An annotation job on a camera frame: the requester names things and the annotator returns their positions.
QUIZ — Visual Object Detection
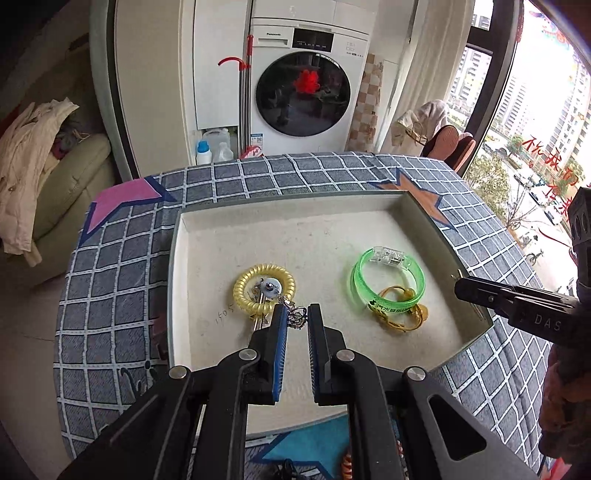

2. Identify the clear plastic jug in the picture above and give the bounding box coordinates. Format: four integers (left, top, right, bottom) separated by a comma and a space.
201, 128, 231, 162

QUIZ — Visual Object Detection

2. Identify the beige sofa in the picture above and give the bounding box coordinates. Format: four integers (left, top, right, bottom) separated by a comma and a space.
0, 41, 117, 288

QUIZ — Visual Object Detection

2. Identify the person's right forearm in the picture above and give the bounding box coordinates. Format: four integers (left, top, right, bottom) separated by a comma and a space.
540, 342, 591, 462

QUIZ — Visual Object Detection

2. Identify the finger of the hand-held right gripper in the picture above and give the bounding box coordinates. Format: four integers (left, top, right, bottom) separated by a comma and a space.
454, 275, 579, 320

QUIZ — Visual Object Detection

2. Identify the white cloth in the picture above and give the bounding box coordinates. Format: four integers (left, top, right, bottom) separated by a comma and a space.
418, 99, 449, 135

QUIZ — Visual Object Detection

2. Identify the green translucent bracelet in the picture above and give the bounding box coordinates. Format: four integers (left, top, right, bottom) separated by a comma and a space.
347, 247, 426, 319

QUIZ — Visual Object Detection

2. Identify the beige checkered panel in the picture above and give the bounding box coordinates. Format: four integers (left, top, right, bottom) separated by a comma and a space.
347, 53, 384, 153

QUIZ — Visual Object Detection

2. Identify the white built-in cabinet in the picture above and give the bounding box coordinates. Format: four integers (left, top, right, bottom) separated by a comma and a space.
115, 0, 416, 168

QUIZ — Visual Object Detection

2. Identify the white shallow tray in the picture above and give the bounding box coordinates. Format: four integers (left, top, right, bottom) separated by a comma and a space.
167, 190, 497, 373

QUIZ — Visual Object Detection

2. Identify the beige bag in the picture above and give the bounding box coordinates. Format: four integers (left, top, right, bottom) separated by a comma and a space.
392, 108, 430, 156

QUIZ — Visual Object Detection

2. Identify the white washing machine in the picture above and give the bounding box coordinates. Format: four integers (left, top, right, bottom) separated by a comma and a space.
247, 17, 378, 156

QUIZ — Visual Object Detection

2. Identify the dark window frame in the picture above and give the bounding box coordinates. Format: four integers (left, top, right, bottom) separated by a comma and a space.
462, 0, 530, 182

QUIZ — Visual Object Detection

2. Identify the cream jacket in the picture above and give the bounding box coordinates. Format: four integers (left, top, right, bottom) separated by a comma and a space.
0, 97, 81, 267

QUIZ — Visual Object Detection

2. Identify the mop with red handle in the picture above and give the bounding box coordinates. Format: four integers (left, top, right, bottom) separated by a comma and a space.
218, 33, 266, 160

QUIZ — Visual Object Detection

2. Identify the red lettering window decal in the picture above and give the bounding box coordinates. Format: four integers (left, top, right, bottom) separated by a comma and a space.
522, 134, 591, 219

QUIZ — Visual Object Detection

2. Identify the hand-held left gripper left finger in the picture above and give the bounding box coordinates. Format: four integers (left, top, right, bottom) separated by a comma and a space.
60, 304, 290, 480

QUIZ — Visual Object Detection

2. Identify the yellow spiral key ring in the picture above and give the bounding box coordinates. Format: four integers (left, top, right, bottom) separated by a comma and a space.
232, 264, 309, 332

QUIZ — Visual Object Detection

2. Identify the yellow hair tie with bead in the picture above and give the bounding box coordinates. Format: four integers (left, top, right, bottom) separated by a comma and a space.
373, 284, 433, 334

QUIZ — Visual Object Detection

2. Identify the brown chair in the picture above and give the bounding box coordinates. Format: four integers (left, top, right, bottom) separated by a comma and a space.
450, 134, 476, 174
420, 126, 461, 160

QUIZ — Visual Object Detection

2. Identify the colourful firework window decal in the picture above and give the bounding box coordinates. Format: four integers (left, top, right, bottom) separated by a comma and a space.
531, 0, 591, 52

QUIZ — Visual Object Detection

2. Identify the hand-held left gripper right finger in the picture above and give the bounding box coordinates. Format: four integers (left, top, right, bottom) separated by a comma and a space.
307, 303, 541, 480

